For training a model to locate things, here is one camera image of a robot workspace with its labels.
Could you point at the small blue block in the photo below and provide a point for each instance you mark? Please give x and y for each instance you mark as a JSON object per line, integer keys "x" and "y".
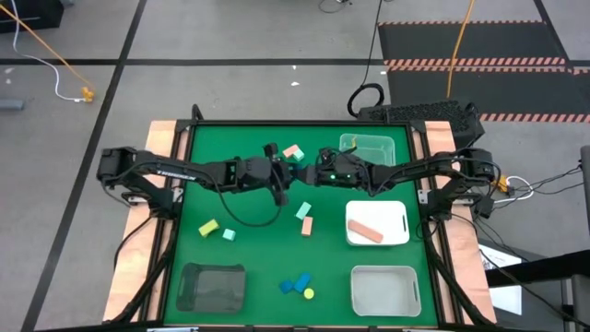
{"x": 286, "y": 287}

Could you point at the yellow arch block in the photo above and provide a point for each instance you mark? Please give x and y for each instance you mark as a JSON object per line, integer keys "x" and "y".
{"x": 208, "y": 228}

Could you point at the dark smoky plastic bin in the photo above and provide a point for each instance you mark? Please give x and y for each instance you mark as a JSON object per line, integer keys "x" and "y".
{"x": 211, "y": 288}

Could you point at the light grey plastic bin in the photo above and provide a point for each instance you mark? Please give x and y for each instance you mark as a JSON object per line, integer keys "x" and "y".
{"x": 385, "y": 290}

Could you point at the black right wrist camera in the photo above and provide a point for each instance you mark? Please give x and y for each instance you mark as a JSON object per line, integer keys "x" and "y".
{"x": 328, "y": 154}

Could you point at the mint green rectangular block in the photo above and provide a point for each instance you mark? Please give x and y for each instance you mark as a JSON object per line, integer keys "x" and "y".
{"x": 303, "y": 210}

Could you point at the salmon L-shaped block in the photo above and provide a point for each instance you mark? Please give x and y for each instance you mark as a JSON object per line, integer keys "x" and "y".
{"x": 289, "y": 150}

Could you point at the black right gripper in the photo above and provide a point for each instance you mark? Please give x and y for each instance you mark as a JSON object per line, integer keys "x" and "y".
{"x": 345, "y": 177}

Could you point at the black cabinet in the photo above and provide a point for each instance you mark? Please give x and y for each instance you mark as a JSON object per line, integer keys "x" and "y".
{"x": 32, "y": 16}

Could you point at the short salmon rectangular block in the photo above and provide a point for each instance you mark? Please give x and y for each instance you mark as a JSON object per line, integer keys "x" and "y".
{"x": 307, "y": 226}

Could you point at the long salmon rectangular block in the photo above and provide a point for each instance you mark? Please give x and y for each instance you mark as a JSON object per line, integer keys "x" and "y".
{"x": 365, "y": 231}

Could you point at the green felt table mat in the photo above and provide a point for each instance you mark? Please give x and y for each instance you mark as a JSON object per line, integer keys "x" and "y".
{"x": 267, "y": 258}

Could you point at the black striped floor mat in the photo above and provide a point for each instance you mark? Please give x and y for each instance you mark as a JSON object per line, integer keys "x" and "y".
{"x": 507, "y": 41}

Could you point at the grey flat floor object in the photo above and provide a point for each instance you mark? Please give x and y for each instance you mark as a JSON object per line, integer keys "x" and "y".
{"x": 11, "y": 104}

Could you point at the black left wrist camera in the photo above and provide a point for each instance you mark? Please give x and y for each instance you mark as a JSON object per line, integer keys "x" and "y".
{"x": 279, "y": 174}

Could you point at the blue rectangular block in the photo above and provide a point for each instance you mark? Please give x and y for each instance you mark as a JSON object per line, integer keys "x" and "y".
{"x": 303, "y": 282}

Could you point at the grey upright post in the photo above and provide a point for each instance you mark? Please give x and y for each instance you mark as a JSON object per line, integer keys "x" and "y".
{"x": 586, "y": 184}

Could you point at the black computer tower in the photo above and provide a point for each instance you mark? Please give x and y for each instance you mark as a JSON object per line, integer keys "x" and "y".
{"x": 415, "y": 112}

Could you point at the black horizontal beam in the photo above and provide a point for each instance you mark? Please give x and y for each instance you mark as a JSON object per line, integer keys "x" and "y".
{"x": 544, "y": 267}

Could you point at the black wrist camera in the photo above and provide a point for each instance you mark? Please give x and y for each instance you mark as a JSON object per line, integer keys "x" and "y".
{"x": 328, "y": 154}
{"x": 279, "y": 174}

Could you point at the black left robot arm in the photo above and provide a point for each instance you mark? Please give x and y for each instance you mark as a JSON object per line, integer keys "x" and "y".
{"x": 184, "y": 173}

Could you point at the clear plastic bin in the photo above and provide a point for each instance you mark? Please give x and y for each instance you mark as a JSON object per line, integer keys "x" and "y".
{"x": 378, "y": 147}

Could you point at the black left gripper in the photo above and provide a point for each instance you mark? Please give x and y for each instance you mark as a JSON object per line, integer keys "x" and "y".
{"x": 271, "y": 150}

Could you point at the yellow cylinder block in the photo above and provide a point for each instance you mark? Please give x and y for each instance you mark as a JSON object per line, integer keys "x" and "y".
{"x": 309, "y": 293}

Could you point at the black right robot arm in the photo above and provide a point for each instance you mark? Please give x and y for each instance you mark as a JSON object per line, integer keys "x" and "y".
{"x": 415, "y": 170}

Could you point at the white paper sheet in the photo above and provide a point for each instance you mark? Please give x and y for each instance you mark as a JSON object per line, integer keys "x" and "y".
{"x": 507, "y": 299}

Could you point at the mint green cube block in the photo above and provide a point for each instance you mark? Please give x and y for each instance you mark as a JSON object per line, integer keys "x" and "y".
{"x": 229, "y": 234}
{"x": 299, "y": 156}

